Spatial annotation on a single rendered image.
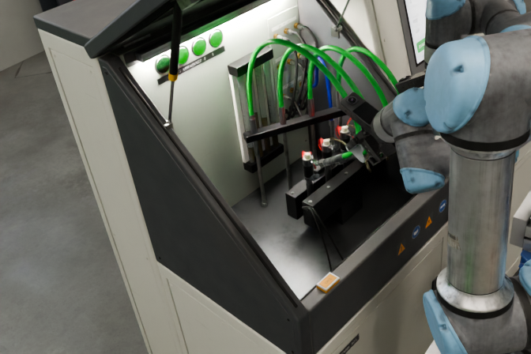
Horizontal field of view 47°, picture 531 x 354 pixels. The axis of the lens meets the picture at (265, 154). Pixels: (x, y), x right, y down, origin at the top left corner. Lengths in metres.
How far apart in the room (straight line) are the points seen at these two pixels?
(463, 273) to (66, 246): 2.59
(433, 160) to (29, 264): 2.48
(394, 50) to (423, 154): 0.74
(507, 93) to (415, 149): 0.40
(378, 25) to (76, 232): 2.12
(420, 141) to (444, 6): 0.29
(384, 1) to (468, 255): 1.04
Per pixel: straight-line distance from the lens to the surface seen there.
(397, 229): 1.61
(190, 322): 1.93
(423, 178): 1.16
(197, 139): 1.71
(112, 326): 2.83
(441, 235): 1.88
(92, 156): 1.82
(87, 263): 3.16
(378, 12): 1.80
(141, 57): 1.48
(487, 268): 0.96
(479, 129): 0.81
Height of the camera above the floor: 2.02
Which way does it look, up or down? 34 degrees down
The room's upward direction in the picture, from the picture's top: 8 degrees counter-clockwise
